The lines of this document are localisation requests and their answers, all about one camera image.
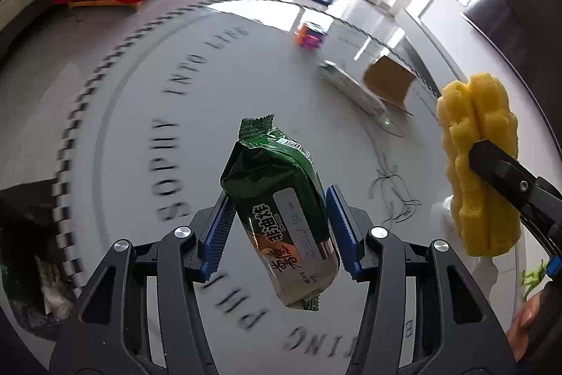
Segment yellow fried dough stick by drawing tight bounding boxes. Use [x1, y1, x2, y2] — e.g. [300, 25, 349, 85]
[436, 72, 524, 258]

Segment dark cabinet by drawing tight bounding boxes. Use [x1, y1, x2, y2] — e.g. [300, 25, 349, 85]
[460, 0, 562, 66]

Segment green snack packet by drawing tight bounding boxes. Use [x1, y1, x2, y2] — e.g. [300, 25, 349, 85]
[220, 114, 341, 313]

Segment green vegetable scraps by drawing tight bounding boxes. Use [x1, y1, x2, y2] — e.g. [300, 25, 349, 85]
[519, 260, 550, 297]

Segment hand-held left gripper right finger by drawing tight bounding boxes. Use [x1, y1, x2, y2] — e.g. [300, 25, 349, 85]
[326, 184, 519, 375]

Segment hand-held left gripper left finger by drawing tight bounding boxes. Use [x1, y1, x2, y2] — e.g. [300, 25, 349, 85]
[48, 193, 240, 375]

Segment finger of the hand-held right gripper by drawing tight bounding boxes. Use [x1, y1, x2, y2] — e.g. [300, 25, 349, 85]
[468, 139, 562, 226]
[520, 214, 562, 279]

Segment black trash bag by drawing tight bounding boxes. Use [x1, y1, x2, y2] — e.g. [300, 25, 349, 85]
[0, 179, 85, 341]

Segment white plastic scrap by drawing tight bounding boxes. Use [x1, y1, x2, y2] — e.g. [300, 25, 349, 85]
[430, 196, 458, 228]

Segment person's right hand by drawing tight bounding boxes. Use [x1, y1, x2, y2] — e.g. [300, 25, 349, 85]
[505, 293, 546, 363]

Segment grey sofa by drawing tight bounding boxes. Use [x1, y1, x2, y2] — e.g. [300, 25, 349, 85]
[0, 0, 62, 59]

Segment purple cube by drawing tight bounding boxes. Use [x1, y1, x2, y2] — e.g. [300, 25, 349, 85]
[294, 21, 328, 51]

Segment brown cardboard box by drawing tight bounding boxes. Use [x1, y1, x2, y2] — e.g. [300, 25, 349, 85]
[362, 54, 419, 111]

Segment clear plastic jar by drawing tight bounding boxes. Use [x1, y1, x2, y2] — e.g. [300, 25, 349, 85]
[317, 60, 405, 137]

